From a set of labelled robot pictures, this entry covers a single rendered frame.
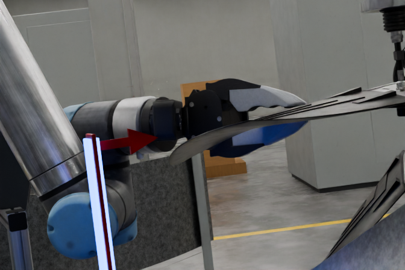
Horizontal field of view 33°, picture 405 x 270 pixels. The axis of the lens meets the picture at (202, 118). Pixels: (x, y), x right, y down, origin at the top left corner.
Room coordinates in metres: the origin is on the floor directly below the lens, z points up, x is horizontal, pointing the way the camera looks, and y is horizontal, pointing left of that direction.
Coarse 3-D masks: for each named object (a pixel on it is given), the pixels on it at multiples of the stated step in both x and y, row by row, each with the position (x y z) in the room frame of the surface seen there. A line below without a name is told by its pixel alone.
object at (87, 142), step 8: (88, 144) 0.61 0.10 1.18; (88, 152) 0.61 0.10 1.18; (88, 160) 0.62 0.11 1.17; (88, 168) 0.62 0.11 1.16; (88, 176) 0.62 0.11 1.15; (96, 184) 0.61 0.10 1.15; (96, 192) 0.61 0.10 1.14; (96, 200) 0.61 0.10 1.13; (96, 208) 0.61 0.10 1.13; (96, 216) 0.61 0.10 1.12; (96, 224) 0.62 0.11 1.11; (96, 232) 0.62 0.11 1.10; (96, 240) 0.62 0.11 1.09; (104, 248) 0.61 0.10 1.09; (104, 256) 0.61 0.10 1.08; (104, 264) 0.61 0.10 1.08
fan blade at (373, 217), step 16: (400, 160) 0.86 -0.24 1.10; (384, 176) 0.89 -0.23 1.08; (400, 176) 0.83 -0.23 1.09; (384, 192) 0.85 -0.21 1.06; (400, 192) 0.80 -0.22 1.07; (368, 208) 0.86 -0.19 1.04; (384, 208) 0.81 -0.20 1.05; (352, 224) 0.89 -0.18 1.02; (368, 224) 0.83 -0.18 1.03; (352, 240) 0.84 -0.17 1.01
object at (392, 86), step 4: (388, 84) 0.79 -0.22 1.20; (392, 84) 0.80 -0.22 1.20; (396, 84) 0.79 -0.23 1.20; (372, 88) 0.79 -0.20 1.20; (376, 88) 0.79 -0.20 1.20; (380, 88) 0.79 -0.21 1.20; (384, 88) 0.78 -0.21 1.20; (388, 88) 0.78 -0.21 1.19; (392, 88) 0.78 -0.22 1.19; (396, 88) 0.77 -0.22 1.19; (396, 92) 0.75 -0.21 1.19; (400, 92) 0.75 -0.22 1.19; (404, 92) 0.74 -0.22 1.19
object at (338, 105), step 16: (336, 96) 0.76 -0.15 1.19; (352, 96) 0.73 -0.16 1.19; (368, 96) 0.72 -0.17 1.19; (384, 96) 0.70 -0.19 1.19; (400, 96) 0.70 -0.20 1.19; (288, 112) 0.70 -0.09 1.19; (304, 112) 0.68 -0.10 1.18; (320, 112) 0.65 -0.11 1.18; (336, 112) 0.64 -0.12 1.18; (352, 112) 0.64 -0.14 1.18; (224, 128) 0.59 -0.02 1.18; (240, 128) 0.60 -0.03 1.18; (192, 144) 0.67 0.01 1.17; (208, 144) 0.73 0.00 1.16; (176, 160) 0.76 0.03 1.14
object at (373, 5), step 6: (366, 0) 0.74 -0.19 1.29; (372, 0) 0.73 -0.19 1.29; (378, 0) 0.73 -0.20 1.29; (384, 0) 0.72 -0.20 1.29; (390, 0) 0.72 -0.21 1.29; (396, 0) 0.72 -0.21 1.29; (402, 0) 0.72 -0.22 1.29; (360, 6) 0.76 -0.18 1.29; (366, 6) 0.74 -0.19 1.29; (372, 6) 0.73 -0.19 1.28; (378, 6) 0.73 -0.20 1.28; (384, 6) 0.72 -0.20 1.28; (390, 6) 0.72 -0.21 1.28; (396, 6) 0.72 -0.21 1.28; (402, 6) 0.73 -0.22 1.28; (366, 12) 0.76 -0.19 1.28; (372, 12) 0.77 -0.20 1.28; (378, 12) 0.78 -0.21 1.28
